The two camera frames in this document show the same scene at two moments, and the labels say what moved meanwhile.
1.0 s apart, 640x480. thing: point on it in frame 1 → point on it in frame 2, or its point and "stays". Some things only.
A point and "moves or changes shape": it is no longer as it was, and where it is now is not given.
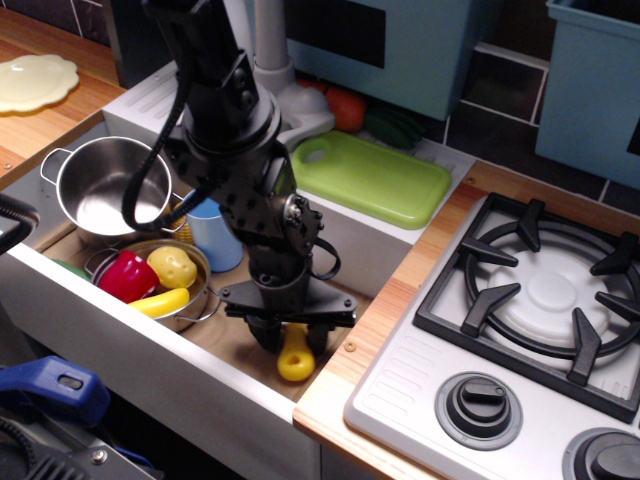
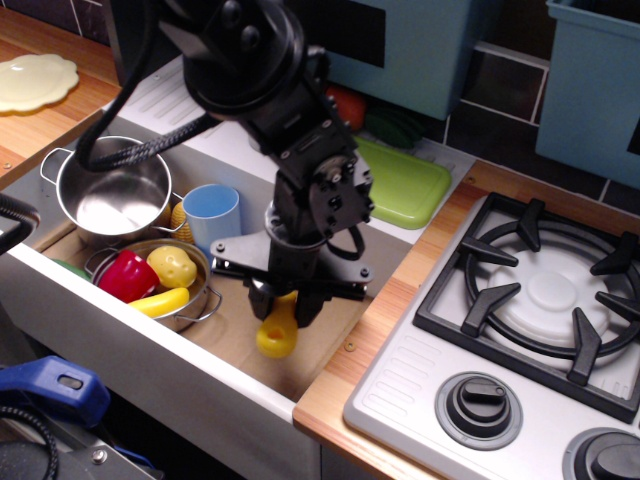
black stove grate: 547,298 stays
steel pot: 94,180 stays
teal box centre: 409,56 stays
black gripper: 284,292 → 272,264
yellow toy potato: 173,266 stays
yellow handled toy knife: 295,362 moves or changes shape
